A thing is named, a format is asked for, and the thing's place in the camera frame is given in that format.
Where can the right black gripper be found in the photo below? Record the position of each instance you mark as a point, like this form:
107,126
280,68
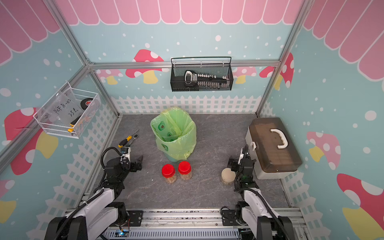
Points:
238,165

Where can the white wire wall basket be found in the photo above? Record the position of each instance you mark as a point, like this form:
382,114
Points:
83,122

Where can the clear plastic bag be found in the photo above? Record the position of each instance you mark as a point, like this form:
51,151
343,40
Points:
61,110

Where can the black mesh wall basket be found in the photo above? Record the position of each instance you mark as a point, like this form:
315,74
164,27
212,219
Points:
219,66

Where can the green bag trash bin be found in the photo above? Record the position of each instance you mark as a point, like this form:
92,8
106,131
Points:
175,133

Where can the brown lid storage box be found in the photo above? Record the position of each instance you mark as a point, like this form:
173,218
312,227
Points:
271,146

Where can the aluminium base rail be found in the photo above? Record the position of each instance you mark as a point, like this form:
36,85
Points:
185,224

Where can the socket set in basket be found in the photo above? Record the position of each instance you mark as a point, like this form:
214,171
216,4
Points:
202,81

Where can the black tape roll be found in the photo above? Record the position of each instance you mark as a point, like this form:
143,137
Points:
85,103

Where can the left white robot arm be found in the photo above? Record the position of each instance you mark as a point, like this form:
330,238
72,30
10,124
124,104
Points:
92,217

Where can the yellow handle screwdriver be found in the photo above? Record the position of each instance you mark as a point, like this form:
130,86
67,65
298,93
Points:
128,139

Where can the yellow black tool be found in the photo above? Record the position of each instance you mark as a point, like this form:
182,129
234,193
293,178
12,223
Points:
72,124

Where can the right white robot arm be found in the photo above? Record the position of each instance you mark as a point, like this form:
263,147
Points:
254,211

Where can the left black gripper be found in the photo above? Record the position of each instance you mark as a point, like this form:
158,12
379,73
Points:
133,165

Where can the beige lid jar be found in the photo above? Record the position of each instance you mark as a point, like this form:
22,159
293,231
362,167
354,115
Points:
228,176

